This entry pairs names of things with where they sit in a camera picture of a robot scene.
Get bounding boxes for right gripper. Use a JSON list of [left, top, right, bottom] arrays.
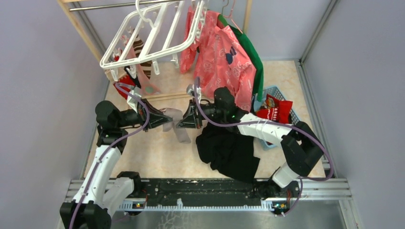
[[176, 98, 225, 130]]

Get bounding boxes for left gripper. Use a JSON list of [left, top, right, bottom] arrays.
[[116, 98, 172, 132]]

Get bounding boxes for beige and red animal sock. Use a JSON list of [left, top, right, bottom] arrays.
[[104, 68, 140, 100]]

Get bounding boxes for red patterned sock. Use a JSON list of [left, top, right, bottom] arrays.
[[255, 94, 280, 122]]

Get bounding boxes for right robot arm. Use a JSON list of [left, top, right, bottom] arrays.
[[177, 84, 326, 197]]

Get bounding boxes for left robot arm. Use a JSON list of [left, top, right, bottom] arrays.
[[60, 99, 172, 229]]

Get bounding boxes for green garment on hanger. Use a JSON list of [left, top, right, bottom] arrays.
[[218, 14, 264, 102]]

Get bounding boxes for white plastic sock hanger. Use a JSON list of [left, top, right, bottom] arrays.
[[99, 0, 207, 81]]

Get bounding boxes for pink hanging sock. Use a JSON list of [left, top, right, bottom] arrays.
[[126, 35, 161, 95]]

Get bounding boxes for black cloth pile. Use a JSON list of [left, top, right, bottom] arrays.
[[195, 123, 260, 183]]

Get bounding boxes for pink printed shirt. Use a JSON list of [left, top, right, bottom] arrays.
[[180, 10, 256, 111]]

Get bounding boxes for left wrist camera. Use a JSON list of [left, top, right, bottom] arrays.
[[127, 87, 142, 114]]

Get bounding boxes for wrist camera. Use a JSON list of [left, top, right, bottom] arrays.
[[127, 87, 142, 114], [186, 84, 202, 102]]

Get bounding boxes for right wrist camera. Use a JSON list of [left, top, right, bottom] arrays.
[[186, 84, 202, 102]]

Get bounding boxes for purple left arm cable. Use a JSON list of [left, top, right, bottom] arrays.
[[68, 83, 151, 229]]

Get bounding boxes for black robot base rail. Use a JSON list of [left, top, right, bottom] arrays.
[[64, 177, 352, 217]]

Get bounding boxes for wooden frame post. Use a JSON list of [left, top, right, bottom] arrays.
[[56, 0, 104, 62]]

